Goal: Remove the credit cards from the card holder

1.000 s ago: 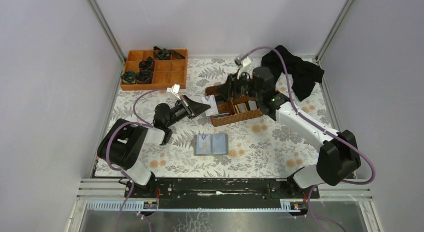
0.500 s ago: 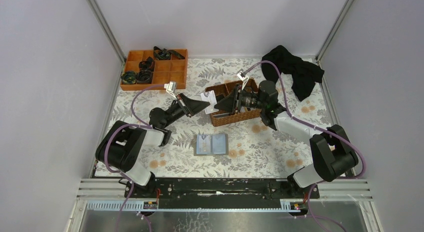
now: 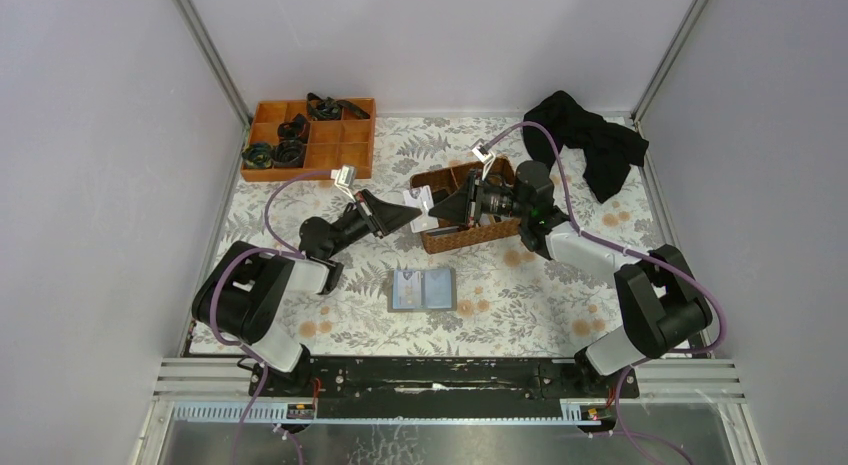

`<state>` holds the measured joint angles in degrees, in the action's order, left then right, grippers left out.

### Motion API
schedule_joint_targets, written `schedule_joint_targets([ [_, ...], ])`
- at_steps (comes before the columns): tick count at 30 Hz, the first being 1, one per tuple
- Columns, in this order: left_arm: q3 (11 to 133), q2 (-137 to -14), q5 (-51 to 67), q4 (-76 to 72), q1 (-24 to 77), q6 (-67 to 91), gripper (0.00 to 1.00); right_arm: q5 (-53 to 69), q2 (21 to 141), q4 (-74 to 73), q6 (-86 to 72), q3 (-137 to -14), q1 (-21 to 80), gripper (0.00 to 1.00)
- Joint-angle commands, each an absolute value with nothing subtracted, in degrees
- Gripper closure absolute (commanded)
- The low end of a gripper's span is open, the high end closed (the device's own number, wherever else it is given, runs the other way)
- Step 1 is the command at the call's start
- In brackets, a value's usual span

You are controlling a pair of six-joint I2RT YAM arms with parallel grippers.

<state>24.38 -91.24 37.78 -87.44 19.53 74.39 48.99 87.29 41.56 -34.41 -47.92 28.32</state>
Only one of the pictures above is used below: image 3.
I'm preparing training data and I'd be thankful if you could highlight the white blue-logo credit card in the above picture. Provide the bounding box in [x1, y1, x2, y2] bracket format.
[403, 185, 439, 233]

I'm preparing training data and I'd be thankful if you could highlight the grey leather card holder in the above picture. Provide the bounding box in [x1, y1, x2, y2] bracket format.
[387, 267, 457, 313]

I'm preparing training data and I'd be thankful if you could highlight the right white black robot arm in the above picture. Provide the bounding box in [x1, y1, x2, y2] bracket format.
[429, 161, 714, 381]

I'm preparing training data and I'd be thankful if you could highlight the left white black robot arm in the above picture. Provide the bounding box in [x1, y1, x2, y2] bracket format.
[191, 190, 421, 373]

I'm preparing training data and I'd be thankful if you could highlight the brown wicker divided basket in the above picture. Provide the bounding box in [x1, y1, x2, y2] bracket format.
[410, 156, 519, 255]

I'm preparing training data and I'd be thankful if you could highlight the orange compartment tray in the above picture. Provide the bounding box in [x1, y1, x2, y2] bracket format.
[240, 93, 376, 182]

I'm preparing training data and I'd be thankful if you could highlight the black crumpled cloth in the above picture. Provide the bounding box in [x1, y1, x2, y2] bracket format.
[522, 90, 649, 203]

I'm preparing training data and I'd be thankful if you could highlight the floral patterned table mat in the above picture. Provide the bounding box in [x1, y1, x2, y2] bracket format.
[215, 117, 665, 357]

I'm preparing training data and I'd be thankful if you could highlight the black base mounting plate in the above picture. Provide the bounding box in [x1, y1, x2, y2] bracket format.
[248, 355, 639, 419]

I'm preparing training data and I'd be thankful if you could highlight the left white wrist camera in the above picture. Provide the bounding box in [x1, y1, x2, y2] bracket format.
[330, 164, 357, 199]

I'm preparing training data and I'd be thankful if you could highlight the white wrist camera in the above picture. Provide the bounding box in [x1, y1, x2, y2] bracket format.
[330, 164, 357, 199]
[471, 139, 496, 181]

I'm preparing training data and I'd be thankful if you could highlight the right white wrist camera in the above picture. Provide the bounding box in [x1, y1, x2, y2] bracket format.
[471, 139, 496, 181]

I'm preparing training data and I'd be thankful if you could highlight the black strap roll lower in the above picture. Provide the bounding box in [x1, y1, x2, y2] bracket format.
[272, 139, 308, 170]

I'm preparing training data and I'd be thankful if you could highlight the black green strap roll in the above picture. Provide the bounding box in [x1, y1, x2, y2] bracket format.
[241, 141, 276, 170]

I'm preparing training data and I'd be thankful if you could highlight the black strap roll middle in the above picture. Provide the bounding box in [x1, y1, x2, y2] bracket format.
[277, 113, 311, 143]

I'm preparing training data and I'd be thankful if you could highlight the black strap roll top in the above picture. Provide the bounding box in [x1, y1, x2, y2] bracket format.
[306, 92, 371, 122]

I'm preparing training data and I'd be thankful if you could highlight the aluminium frame rail front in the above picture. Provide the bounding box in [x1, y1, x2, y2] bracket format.
[154, 356, 745, 426]

